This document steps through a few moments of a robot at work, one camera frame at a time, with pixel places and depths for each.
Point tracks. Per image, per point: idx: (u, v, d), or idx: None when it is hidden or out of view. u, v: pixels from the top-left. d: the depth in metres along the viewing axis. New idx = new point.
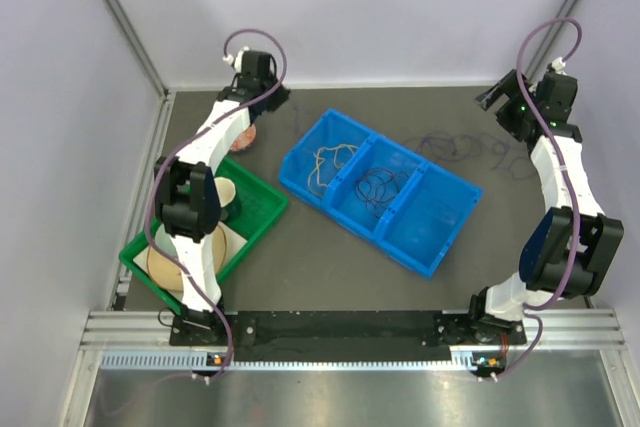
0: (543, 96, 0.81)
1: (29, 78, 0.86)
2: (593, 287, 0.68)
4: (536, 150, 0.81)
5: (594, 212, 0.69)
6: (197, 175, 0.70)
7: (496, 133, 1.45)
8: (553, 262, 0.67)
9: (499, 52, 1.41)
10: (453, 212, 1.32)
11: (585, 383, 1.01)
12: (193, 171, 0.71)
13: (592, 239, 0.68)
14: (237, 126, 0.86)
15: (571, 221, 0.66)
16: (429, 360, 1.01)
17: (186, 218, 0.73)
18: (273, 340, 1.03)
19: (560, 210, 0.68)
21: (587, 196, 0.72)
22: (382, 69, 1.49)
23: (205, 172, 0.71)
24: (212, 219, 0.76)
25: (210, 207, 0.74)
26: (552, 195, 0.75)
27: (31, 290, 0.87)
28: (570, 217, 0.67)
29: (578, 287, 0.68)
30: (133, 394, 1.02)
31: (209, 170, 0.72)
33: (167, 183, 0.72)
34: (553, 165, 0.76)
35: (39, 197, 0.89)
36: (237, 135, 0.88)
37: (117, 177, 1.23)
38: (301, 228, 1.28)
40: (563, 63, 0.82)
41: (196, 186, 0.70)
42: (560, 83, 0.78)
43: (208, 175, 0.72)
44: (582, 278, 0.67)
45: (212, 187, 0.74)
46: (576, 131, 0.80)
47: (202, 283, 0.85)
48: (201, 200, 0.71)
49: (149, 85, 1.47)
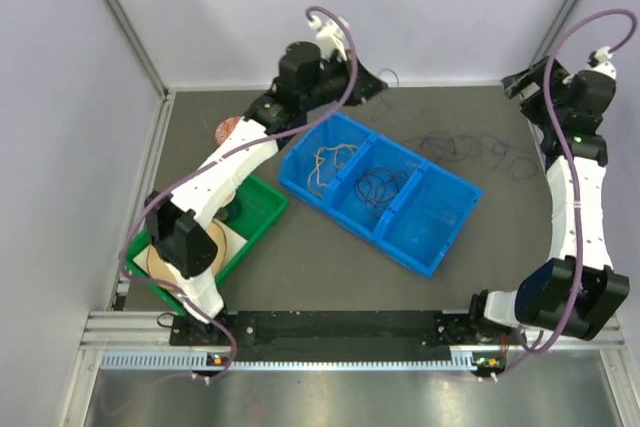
0: (572, 103, 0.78)
1: (30, 78, 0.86)
2: (587, 334, 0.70)
4: (552, 169, 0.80)
5: (600, 263, 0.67)
6: (182, 227, 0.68)
7: (495, 133, 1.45)
8: (547, 310, 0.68)
9: (500, 52, 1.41)
10: (453, 212, 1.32)
11: (585, 383, 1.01)
12: (179, 221, 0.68)
13: (595, 288, 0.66)
14: (256, 156, 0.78)
15: (571, 275, 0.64)
16: (430, 360, 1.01)
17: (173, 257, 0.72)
18: (273, 340, 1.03)
19: (563, 262, 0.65)
21: (597, 241, 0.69)
22: (383, 69, 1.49)
23: (190, 228, 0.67)
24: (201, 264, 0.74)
25: (198, 255, 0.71)
26: (559, 233, 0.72)
27: (31, 289, 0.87)
28: (571, 271, 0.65)
29: (574, 331, 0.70)
30: (133, 394, 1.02)
31: (196, 223, 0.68)
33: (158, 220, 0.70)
34: (567, 200, 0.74)
35: (38, 196, 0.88)
36: (256, 165, 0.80)
37: (117, 177, 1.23)
38: (301, 228, 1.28)
40: (609, 54, 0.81)
41: (179, 237, 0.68)
42: (591, 91, 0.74)
43: (195, 230, 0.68)
44: (577, 325, 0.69)
45: (202, 238, 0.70)
46: (602, 148, 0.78)
47: (199, 302, 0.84)
48: (184, 251, 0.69)
49: (149, 85, 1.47)
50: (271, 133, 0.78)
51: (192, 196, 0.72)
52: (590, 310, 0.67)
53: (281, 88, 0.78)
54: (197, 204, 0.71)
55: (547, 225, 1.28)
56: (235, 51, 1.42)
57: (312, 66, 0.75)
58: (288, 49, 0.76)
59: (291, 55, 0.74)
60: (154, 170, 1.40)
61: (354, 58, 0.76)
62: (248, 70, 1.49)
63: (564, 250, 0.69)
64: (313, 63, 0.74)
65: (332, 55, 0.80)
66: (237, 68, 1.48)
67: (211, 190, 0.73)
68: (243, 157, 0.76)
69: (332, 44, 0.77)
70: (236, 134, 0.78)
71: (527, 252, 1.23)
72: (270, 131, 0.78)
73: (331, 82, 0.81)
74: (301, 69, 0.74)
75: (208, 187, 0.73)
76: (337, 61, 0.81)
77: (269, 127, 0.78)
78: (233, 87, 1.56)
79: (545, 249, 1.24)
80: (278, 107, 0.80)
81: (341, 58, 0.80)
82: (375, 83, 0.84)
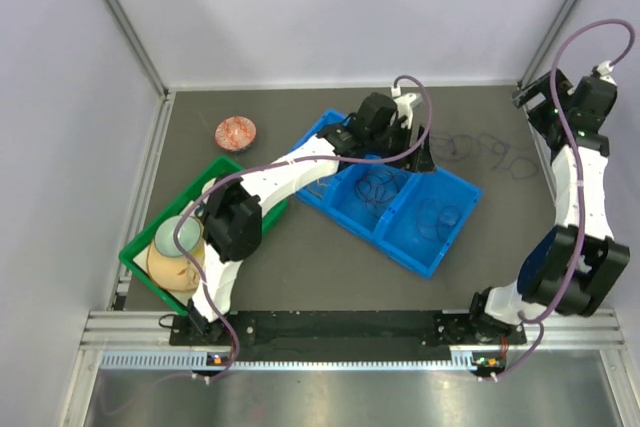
0: (576, 104, 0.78)
1: (28, 79, 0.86)
2: (586, 309, 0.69)
4: (557, 159, 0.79)
5: (601, 234, 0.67)
6: (245, 209, 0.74)
7: (495, 133, 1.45)
8: (550, 279, 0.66)
9: (499, 52, 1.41)
10: (454, 212, 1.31)
11: (584, 383, 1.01)
12: (245, 203, 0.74)
13: (596, 260, 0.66)
14: (319, 172, 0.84)
15: (574, 241, 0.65)
16: (429, 360, 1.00)
17: (222, 235, 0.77)
18: (273, 340, 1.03)
19: (567, 229, 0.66)
21: (599, 216, 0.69)
22: (383, 69, 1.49)
23: (254, 211, 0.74)
24: (244, 248, 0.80)
25: (245, 239, 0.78)
26: (563, 211, 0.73)
27: (31, 289, 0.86)
28: (574, 237, 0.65)
29: (574, 308, 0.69)
30: (133, 394, 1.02)
31: (259, 207, 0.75)
33: (222, 196, 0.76)
34: (571, 179, 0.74)
35: (38, 196, 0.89)
36: (316, 177, 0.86)
37: (116, 176, 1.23)
38: (301, 228, 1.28)
40: (610, 68, 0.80)
41: (240, 217, 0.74)
42: (594, 91, 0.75)
43: (256, 215, 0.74)
44: (578, 299, 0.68)
45: (255, 224, 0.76)
46: (604, 143, 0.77)
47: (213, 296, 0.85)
48: (239, 231, 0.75)
49: (149, 86, 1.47)
50: (338, 155, 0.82)
51: (261, 186, 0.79)
52: (590, 282, 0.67)
53: (355, 122, 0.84)
54: (263, 193, 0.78)
55: (546, 224, 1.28)
56: (235, 51, 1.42)
57: (390, 114, 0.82)
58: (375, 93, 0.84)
59: (377, 98, 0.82)
60: (154, 170, 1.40)
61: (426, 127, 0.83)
62: (247, 70, 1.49)
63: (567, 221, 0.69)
64: (391, 113, 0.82)
65: (400, 120, 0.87)
66: (237, 67, 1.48)
67: (278, 184, 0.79)
68: (310, 167, 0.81)
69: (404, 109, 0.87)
70: (307, 146, 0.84)
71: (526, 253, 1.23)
72: (337, 151, 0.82)
73: (390, 141, 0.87)
74: (380, 113, 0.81)
75: (276, 182, 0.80)
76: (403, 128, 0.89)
77: (337, 148, 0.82)
78: (232, 87, 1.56)
79: None
80: (349, 135, 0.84)
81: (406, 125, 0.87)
82: (429, 162, 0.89)
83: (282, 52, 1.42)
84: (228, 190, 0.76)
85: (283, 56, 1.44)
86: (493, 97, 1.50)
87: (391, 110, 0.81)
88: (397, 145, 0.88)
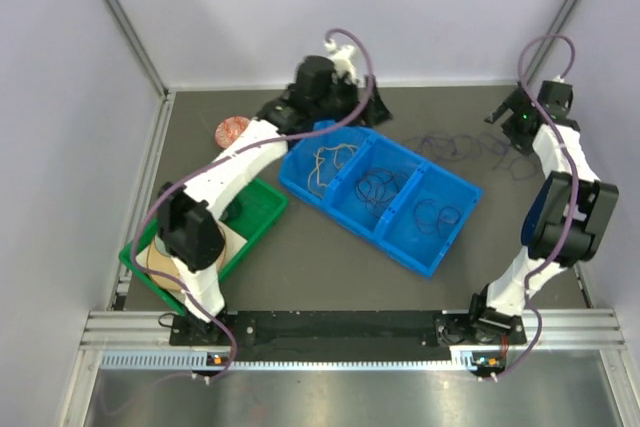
0: (542, 100, 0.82)
1: (29, 78, 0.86)
2: (590, 252, 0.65)
4: (537, 138, 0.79)
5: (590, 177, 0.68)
6: (195, 217, 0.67)
7: (495, 133, 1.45)
8: (553, 223, 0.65)
9: (499, 52, 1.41)
10: (453, 212, 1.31)
11: (584, 383, 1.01)
12: (192, 212, 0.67)
13: (589, 205, 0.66)
14: (267, 157, 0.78)
15: (569, 183, 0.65)
16: (429, 360, 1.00)
17: (181, 247, 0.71)
18: (273, 340, 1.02)
19: (560, 173, 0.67)
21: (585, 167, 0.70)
22: (383, 69, 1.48)
23: (204, 218, 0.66)
24: (208, 254, 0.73)
25: (205, 245, 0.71)
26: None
27: (31, 289, 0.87)
28: (568, 180, 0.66)
29: (576, 252, 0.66)
30: (134, 394, 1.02)
31: (209, 212, 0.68)
33: (168, 210, 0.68)
34: (552, 144, 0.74)
35: (38, 195, 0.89)
36: (265, 165, 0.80)
37: (116, 176, 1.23)
38: (301, 228, 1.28)
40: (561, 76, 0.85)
41: (192, 226, 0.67)
42: (556, 86, 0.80)
43: (207, 220, 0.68)
44: (579, 239, 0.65)
45: (212, 229, 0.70)
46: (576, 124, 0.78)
47: (200, 299, 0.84)
48: (195, 241, 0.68)
49: (149, 86, 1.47)
50: (282, 134, 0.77)
51: (207, 189, 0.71)
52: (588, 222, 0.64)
53: (296, 94, 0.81)
54: (210, 196, 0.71)
55: None
56: (235, 51, 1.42)
57: (325, 75, 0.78)
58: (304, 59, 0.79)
59: (309, 63, 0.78)
60: (154, 170, 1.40)
61: (370, 78, 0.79)
62: (247, 70, 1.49)
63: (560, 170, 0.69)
64: (327, 74, 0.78)
65: (341, 77, 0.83)
66: (237, 67, 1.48)
67: (225, 183, 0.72)
68: (255, 154, 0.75)
69: (344, 66, 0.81)
70: (248, 132, 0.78)
71: None
72: (283, 129, 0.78)
73: (338, 102, 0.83)
74: (314, 78, 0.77)
75: (222, 180, 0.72)
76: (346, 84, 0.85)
77: (282, 123, 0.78)
78: (232, 87, 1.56)
79: None
80: (290, 109, 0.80)
81: (349, 81, 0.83)
82: (384, 112, 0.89)
83: (282, 52, 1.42)
84: (174, 200, 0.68)
85: (283, 55, 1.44)
86: (493, 98, 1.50)
87: (326, 70, 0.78)
88: (347, 103, 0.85)
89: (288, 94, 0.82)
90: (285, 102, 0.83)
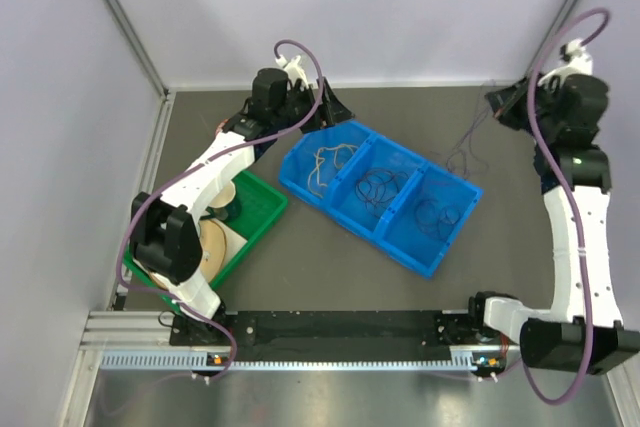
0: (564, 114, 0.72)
1: (30, 78, 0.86)
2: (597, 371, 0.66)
4: (550, 198, 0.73)
5: (608, 319, 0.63)
6: (174, 221, 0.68)
7: (494, 133, 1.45)
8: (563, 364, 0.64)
9: (500, 52, 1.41)
10: (453, 212, 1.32)
11: (585, 382, 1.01)
12: (170, 218, 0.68)
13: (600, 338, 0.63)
14: (238, 163, 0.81)
15: (581, 337, 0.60)
16: (430, 360, 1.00)
17: (160, 259, 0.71)
18: (273, 340, 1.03)
19: (569, 327, 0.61)
21: (605, 294, 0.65)
22: (383, 69, 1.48)
23: (185, 218, 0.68)
24: (187, 264, 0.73)
25: (186, 252, 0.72)
26: (565, 280, 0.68)
27: (30, 289, 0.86)
28: (580, 332, 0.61)
29: None
30: (134, 393, 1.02)
31: (189, 216, 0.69)
33: (145, 220, 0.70)
34: (571, 245, 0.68)
35: (38, 192, 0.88)
36: (238, 172, 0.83)
37: (116, 176, 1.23)
38: (300, 229, 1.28)
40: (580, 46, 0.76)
41: (171, 232, 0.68)
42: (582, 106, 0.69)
43: (188, 222, 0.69)
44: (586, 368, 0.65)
45: (191, 233, 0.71)
46: (605, 170, 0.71)
47: (193, 305, 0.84)
48: (175, 248, 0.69)
49: (149, 85, 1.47)
50: (249, 141, 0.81)
51: (184, 195, 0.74)
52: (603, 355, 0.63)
53: (254, 106, 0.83)
54: (188, 200, 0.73)
55: (547, 225, 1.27)
56: (235, 51, 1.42)
57: (284, 83, 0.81)
58: (259, 72, 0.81)
59: (266, 75, 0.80)
60: (153, 171, 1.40)
61: (322, 81, 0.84)
62: (247, 71, 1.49)
63: (571, 311, 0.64)
64: (285, 83, 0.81)
65: (295, 84, 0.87)
66: (237, 67, 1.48)
67: (200, 187, 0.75)
68: (226, 161, 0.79)
69: (296, 74, 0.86)
70: (218, 143, 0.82)
71: (526, 253, 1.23)
72: (248, 140, 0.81)
73: (296, 108, 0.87)
74: (274, 87, 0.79)
75: (197, 186, 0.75)
76: (301, 90, 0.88)
77: (247, 135, 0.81)
78: (232, 88, 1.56)
79: (544, 249, 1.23)
80: (253, 121, 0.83)
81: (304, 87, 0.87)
82: (343, 111, 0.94)
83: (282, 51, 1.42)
84: (149, 211, 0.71)
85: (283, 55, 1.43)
86: None
87: (284, 80, 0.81)
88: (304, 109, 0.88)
89: (248, 107, 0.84)
90: (247, 115, 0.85)
